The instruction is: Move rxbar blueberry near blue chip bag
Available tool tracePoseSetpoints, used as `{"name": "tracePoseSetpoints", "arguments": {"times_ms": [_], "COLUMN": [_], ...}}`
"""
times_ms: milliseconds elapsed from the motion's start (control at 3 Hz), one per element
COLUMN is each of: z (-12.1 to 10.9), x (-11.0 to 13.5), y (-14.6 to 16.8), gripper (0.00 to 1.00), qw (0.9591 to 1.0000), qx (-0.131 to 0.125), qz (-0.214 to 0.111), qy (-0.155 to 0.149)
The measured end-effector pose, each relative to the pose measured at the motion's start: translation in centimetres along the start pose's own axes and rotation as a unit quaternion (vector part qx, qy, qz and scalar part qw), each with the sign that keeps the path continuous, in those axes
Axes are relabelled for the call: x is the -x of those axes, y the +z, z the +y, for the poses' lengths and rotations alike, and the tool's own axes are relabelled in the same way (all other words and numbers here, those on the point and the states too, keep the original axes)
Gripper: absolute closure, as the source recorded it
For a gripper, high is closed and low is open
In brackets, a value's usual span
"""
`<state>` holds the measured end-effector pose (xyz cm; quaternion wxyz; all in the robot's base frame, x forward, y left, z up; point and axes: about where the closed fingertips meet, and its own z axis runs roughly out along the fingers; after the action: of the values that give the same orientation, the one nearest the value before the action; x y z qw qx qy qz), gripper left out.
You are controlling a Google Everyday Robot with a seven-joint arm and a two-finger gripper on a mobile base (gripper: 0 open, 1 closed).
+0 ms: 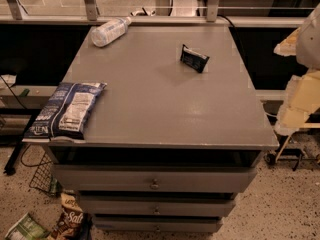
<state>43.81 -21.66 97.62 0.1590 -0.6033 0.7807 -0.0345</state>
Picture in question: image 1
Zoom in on brown snack bag on floor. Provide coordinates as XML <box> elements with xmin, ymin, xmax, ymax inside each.
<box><xmin>47</xmin><ymin>193</ymin><xmax>84</xmax><ymax>240</ymax></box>

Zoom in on grey drawer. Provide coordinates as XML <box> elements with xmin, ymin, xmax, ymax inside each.
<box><xmin>93</xmin><ymin>216</ymin><xmax>222</xmax><ymax>233</ymax></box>
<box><xmin>52</xmin><ymin>165</ymin><xmax>256</xmax><ymax>193</ymax></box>
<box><xmin>78</xmin><ymin>193</ymin><xmax>235</xmax><ymax>217</ymax></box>

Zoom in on middle grey drawer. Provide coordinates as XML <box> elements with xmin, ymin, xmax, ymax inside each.
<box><xmin>78</xmin><ymin>193</ymin><xmax>235</xmax><ymax>217</ymax></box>

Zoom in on bottom grey drawer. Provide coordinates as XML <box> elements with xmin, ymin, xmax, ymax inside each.
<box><xmin>93</xmin><ymin>216</ymin><xmax>222</xmax><ymax>233</ymax></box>

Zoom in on clear plastic water bottle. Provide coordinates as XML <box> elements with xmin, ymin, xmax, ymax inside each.
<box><xmin>91</xmin><ymin>17</ymin><xmax>132</xmax><ymax>47</ymax></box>

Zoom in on grey drawer cabinet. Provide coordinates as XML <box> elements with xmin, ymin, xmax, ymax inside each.
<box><xmin>47</xmin><ymin>24</ymin><xmax>280</xmax><ymax>234</ymax></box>

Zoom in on green snack bag on floor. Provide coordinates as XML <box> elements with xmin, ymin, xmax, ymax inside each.
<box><xmin>5</xmin><ymin>213</ymin><xmax>49</xmax><ymax>240</ymax></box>

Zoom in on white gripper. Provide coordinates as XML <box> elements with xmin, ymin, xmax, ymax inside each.
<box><xmin>274</xmin><ymin>4</ymin><xmax>320</xmax><ymax>135</ymax></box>

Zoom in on metal railing frame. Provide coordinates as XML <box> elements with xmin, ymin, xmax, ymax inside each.
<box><xmin>0</xmin><ymin>0</ymin><xmax>319</xmax><ymax>27</ymax></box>

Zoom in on black cable behind cabinet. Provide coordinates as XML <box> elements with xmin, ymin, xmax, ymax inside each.
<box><xmin>218</xmin><ymin>14</ymin><xmax>249</xmax><ymax>65</ymax></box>

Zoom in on black wire basket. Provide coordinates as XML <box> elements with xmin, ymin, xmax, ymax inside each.
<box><xmin>29</xmin><ymin>154</ymin><xmax>61</xmax><ymax>196</ymax></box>

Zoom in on top grey drawer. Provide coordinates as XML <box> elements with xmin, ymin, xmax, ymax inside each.
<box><xmin>52</xmin><ymin>165</ymin><xmax>256</xmax><ymax>193</ymax></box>

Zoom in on dark blue rxbar wrapper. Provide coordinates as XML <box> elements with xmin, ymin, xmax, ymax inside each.
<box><xmin>180</xmin><ymin>44</ymin><xmax>210</xmax><ymax>73</ymax></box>

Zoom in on blue chip bag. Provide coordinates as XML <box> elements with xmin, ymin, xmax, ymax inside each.
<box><xmin>24</xmin><ymin>82</ymin><xmax>106</xmax><ymax>143</ymax></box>

